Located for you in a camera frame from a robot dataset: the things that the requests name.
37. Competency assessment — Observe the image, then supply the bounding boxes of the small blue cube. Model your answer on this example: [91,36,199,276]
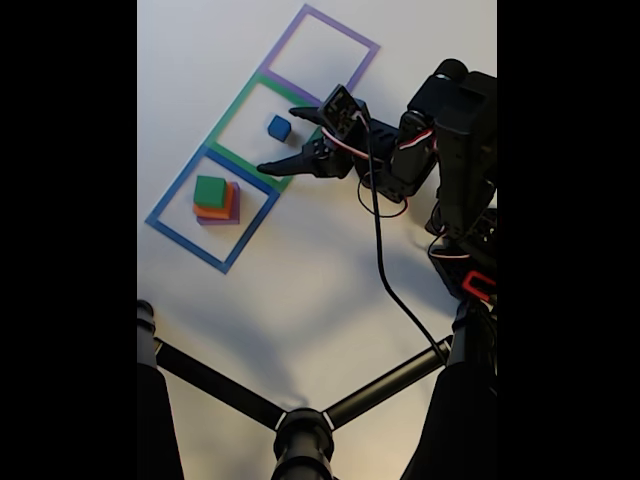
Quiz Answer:
[267,114,292,143]

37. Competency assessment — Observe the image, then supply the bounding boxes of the green cube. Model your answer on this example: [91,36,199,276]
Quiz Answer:
[193,175,228,210]

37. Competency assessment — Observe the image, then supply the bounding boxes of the orange block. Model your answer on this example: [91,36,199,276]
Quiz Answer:
[193,181,235,220]

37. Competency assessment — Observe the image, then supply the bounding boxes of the green tape square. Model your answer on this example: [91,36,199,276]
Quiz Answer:
[205,72,332,194]

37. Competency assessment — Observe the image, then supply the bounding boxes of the purple block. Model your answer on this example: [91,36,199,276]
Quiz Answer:
[196,181,242,226]

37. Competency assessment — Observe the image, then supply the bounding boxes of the purple tape square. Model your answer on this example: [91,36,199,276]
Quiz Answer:
[259,3,381,114]

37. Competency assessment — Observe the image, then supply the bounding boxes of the blue tape square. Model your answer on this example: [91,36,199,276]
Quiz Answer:
[144,143,281,275]

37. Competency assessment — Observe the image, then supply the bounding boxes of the red clamp part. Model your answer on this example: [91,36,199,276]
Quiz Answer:
[460,269,498,301]

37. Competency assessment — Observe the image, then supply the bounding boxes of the black tripod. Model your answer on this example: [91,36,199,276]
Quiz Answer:
[137,298,498,480]

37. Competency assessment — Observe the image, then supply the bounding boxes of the gripper camera circuit board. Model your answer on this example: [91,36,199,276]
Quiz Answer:
[318,83,372,147]

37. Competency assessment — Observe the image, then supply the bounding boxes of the black camera cable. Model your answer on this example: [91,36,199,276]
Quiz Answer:
[366,119,451,361]

